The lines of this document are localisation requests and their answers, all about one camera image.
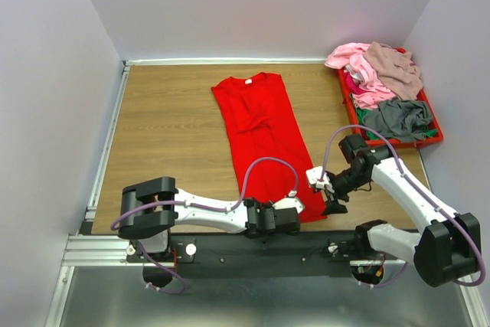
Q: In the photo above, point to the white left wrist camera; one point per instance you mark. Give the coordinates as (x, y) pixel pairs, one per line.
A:
(290, 201)

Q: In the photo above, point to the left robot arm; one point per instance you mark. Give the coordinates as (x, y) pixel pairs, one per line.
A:
(150, 209)

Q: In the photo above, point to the dusty pink shirt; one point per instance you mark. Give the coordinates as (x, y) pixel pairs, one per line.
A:
(395, 70)

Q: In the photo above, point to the light pink shirt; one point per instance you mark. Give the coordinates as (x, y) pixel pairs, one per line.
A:
(351, 57)

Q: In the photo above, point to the red plastic bin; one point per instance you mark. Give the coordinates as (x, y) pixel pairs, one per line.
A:
(397, 144)

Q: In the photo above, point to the red t-shirt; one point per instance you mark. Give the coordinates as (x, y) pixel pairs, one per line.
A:
(266, 145)

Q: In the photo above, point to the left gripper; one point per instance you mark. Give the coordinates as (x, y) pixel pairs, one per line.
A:
(268, 208)

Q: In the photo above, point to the aluminium left rail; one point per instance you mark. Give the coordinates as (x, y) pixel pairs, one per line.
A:
(93, 200)

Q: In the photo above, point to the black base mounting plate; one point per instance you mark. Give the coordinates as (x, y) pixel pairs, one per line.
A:
(383, 269)

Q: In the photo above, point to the magenta shirt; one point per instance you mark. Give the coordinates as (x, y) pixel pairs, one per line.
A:
(352, 86)

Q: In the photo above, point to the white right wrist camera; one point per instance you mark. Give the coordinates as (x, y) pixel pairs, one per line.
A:
(318, 179)

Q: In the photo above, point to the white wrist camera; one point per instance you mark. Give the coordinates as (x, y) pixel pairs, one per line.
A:
(290, 201)
(318, 179)

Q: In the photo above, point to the grey shirt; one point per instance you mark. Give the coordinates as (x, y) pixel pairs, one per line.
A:
(404, 120)

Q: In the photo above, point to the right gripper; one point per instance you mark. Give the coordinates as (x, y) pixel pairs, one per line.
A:
(331, 204)

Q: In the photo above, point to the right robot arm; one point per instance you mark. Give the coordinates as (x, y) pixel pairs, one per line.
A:
(446, 246)

